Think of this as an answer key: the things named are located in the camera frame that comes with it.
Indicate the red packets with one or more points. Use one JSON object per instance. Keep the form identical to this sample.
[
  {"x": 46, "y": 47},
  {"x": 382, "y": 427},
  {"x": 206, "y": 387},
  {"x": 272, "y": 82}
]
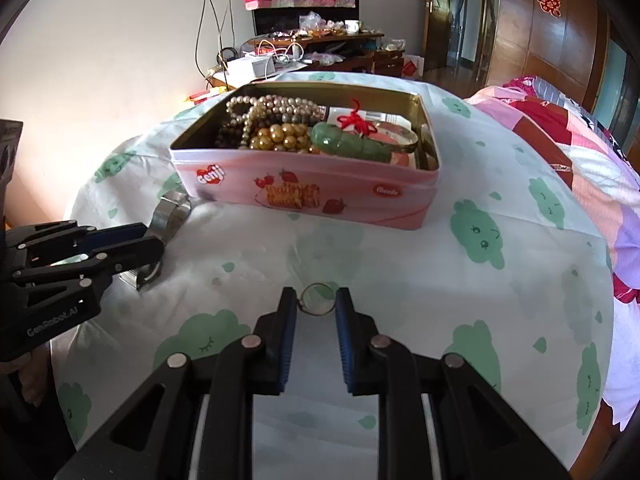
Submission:
[{"x": 200, "y": 96}]

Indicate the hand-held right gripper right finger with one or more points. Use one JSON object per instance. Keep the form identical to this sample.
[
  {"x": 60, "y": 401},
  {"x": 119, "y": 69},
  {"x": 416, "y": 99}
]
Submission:
[{"x": 342, "y": 340}]

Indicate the wooden door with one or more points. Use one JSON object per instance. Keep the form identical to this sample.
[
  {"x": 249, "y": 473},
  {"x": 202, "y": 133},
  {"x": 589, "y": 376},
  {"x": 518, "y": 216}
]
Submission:
[{"x": 440, "y": 15}]

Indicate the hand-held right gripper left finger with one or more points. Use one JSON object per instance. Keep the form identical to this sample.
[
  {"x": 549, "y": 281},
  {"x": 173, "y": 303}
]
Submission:
[{"x": 287, "y": 340}]

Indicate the silver metal watch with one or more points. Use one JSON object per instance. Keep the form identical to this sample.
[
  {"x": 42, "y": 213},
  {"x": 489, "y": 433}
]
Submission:
[{"x": 170, "y": 215}]

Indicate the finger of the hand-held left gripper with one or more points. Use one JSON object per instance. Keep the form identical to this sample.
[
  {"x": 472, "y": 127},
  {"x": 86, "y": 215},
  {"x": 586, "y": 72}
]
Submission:
[
  {"x": 135, "y": 252},
  {"x": 120, "y": 234}
]

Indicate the wooden cabinet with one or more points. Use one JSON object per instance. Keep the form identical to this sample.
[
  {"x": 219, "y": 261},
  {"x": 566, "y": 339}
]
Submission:
[{"x": 360, "y": 52}]

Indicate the pink tin box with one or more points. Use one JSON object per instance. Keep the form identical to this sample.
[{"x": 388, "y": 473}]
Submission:
[{"x": 350, "y": 180}]

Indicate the wooden wardrobe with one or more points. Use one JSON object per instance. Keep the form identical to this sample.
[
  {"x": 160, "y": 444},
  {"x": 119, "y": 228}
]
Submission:
[{"x": 550, "y": 60}]

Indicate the black television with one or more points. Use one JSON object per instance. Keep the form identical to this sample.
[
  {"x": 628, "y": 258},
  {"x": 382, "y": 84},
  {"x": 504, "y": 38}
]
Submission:
[{"x": 277, "y": 20}]

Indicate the white cloth with green print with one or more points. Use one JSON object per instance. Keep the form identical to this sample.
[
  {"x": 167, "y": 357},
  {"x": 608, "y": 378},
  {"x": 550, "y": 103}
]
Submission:
[{"x": 400, "y": 285}]

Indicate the white mug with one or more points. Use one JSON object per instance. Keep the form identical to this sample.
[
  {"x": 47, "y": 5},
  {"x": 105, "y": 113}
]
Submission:
[{"x": 352, "y": 27}]

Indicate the white box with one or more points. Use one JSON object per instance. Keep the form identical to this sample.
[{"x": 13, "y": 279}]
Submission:
[{"x": 247, "y": 67}]

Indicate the pink bangle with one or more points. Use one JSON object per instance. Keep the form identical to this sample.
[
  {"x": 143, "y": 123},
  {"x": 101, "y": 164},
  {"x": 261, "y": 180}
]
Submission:
[{"x": 402, "y": 159}]

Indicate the red paper decoration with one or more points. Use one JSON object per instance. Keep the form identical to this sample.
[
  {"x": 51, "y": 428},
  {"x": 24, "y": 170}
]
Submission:
[{"x": 548, "y": 1}]

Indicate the green jade bangle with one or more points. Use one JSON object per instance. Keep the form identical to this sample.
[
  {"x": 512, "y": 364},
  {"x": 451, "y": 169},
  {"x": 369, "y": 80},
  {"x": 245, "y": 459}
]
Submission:
[{"x": 340, "y": 142}]

